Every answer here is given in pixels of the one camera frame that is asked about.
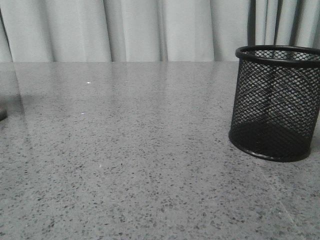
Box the black and orange scissors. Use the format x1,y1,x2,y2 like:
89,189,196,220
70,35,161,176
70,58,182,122
0,107,8,121

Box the grey pleated curtain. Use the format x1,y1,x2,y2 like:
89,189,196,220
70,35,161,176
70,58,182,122
0,0,320,62

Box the black wire mesh bucket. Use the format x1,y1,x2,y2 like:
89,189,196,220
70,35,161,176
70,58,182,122
228,45,320,162

